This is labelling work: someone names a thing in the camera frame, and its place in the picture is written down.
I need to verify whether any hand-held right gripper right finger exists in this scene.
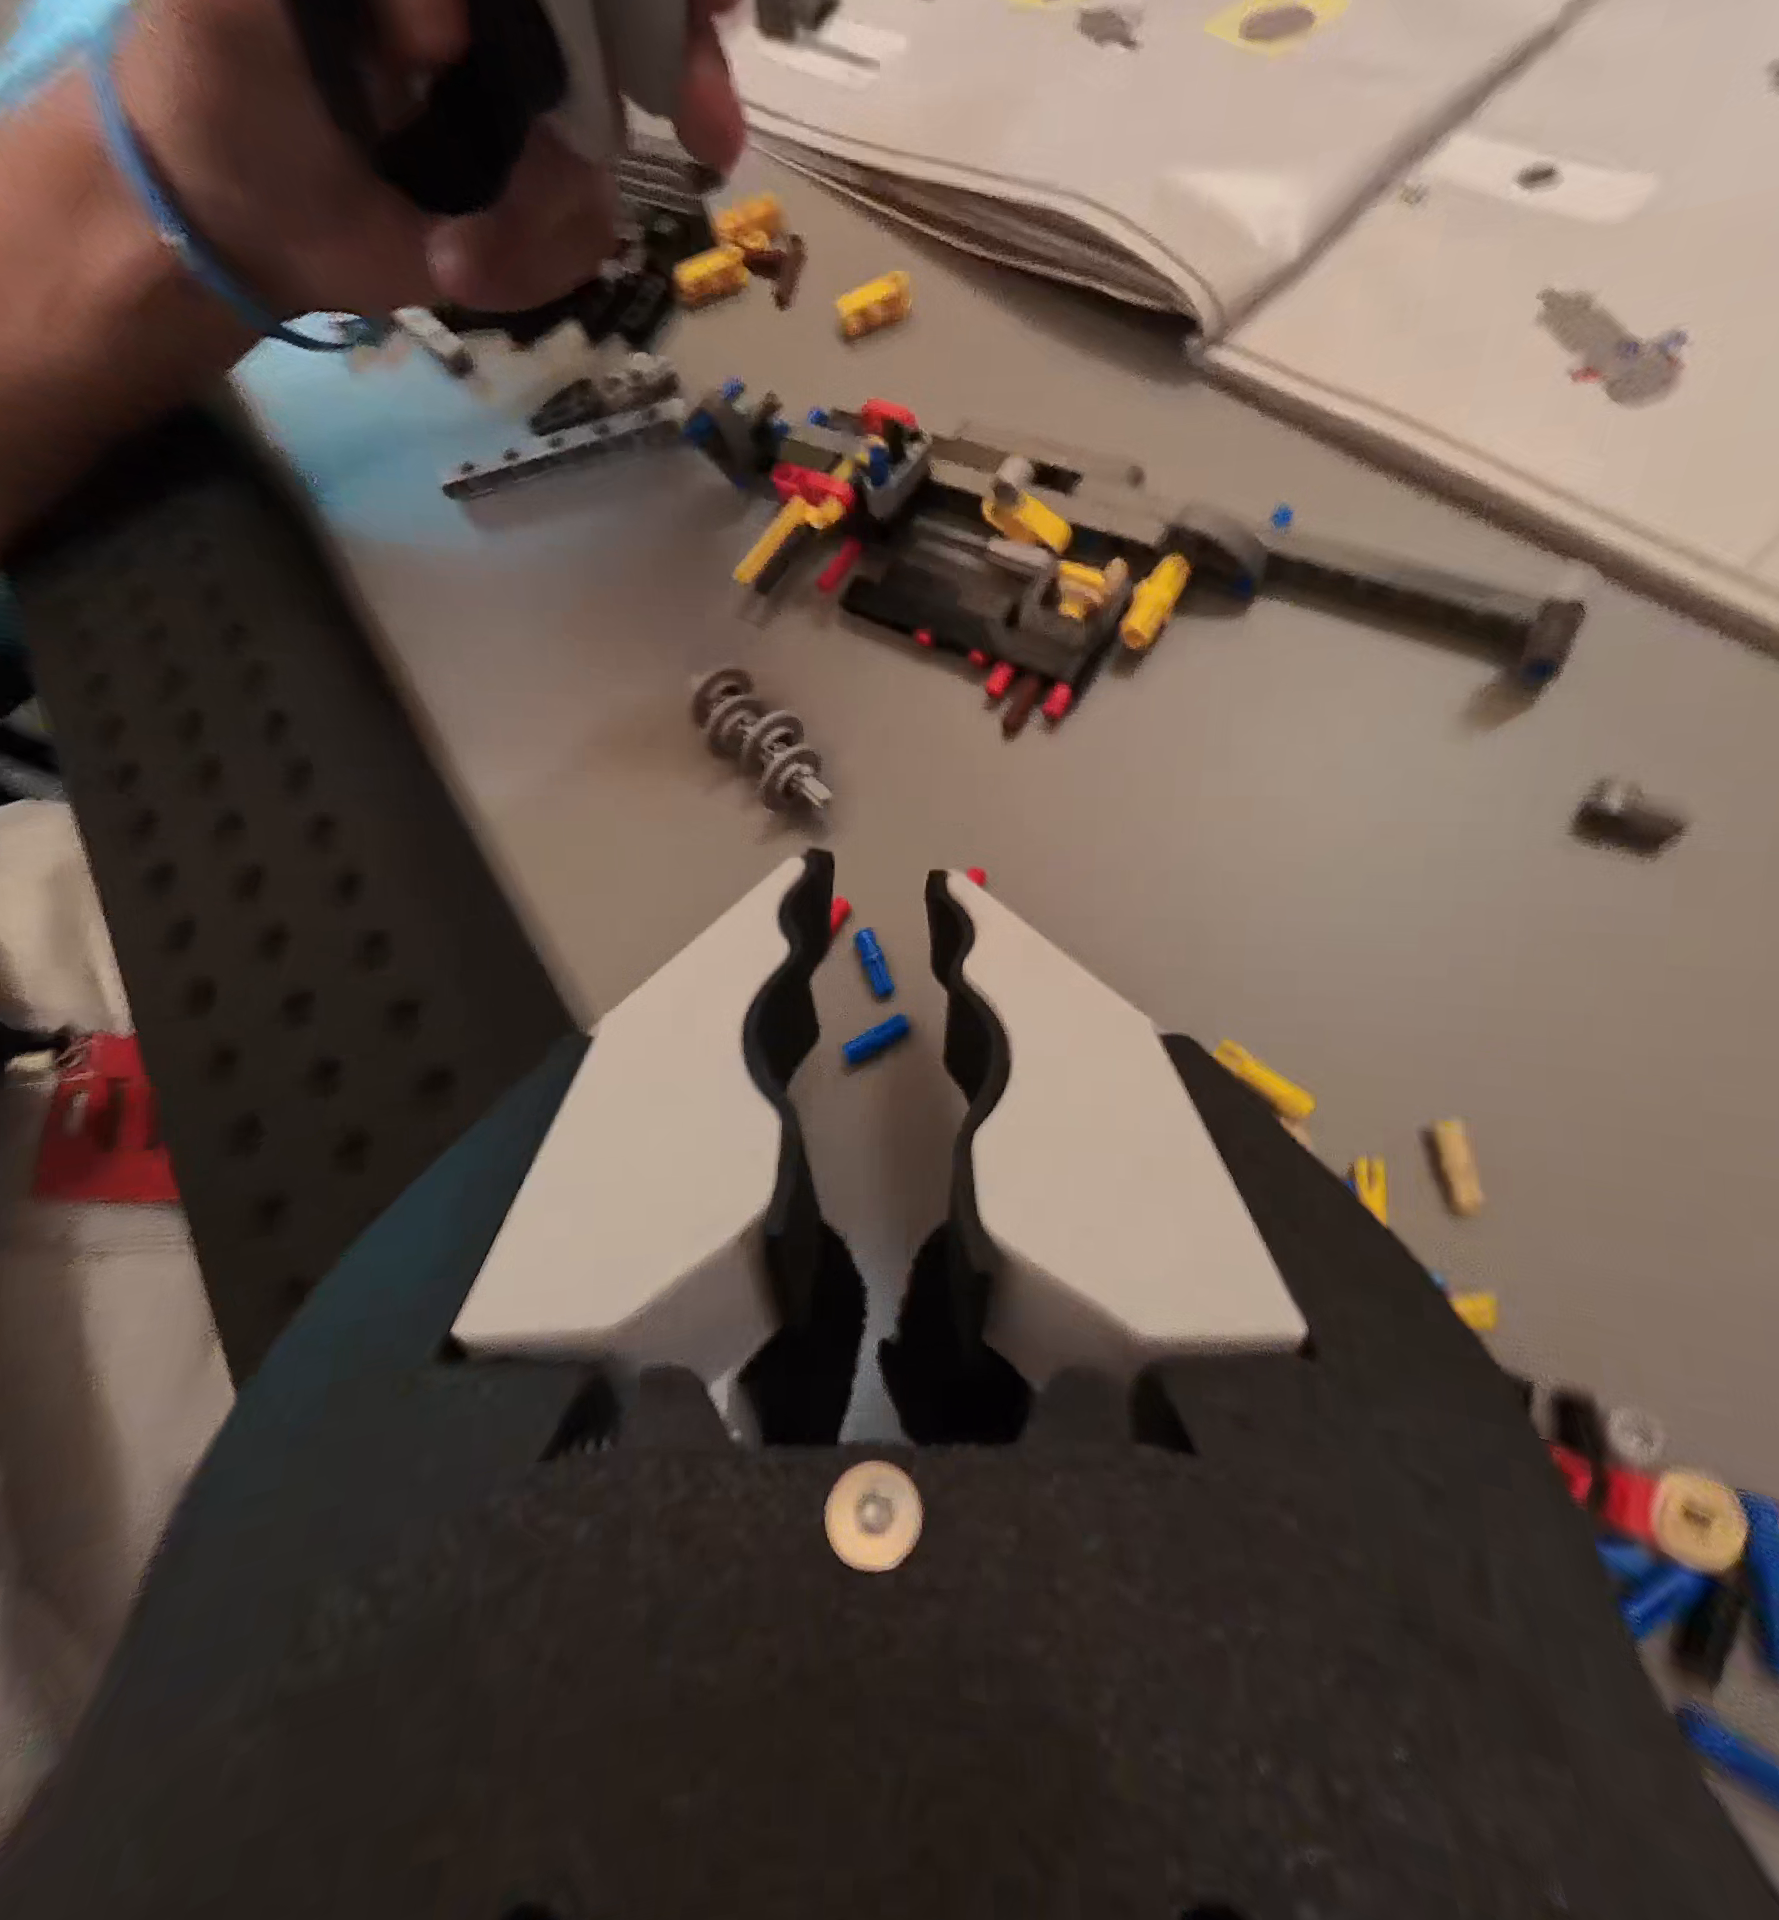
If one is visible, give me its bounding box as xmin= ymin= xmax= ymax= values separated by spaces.
xmin=922 ymin=866 xmax=1312 ymax=1381

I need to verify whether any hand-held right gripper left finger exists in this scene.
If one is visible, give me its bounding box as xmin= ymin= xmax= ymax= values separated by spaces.
xmin=450 ymin=846 xmax=837 ymax=1389

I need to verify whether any small black blue lego assembly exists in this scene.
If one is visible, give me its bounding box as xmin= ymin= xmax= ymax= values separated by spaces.
xmin=685 ymin=381 xmax=787 ymax=485

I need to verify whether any grey lego axle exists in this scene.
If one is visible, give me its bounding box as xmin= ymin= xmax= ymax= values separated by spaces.
xmin=690 ymin=669 xmax=834 ymax=821

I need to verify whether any partly built lego chassis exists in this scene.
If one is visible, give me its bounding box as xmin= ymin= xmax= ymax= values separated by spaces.
xmin=732 ymin=398 xmax=1590 ymax=739

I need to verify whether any pile of colourful lego pieces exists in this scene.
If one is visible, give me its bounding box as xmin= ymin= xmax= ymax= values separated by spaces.
xmin=1210 ymin=1035 xmax=1779 ymax=1857

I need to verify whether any lego instruction booklet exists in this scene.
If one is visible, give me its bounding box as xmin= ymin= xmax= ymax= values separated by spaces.
xmin=708 ymin=0 xmax=1779 ymax=681

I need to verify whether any person's left forearm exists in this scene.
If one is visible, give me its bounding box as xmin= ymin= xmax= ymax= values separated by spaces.
xmin=0 ymin=81 xmax=234 ymax=613

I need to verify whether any dark grey lego connector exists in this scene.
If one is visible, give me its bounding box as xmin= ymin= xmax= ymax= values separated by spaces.
xmin=1570 ymin=777 xmax=1691 ymax=860

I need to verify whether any person's left hand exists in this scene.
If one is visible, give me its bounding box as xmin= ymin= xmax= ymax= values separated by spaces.
xmin=120 ymin=0 xmax=750 ymax=329

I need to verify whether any blue wristband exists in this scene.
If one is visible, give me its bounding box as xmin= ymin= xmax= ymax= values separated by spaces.
xmin=85 ymin=46 xmax=389 ymax=357

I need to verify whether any white printed shirt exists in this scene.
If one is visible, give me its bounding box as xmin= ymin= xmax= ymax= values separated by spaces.
xmin=0 ymin=801 xmax=239 ymax=1895

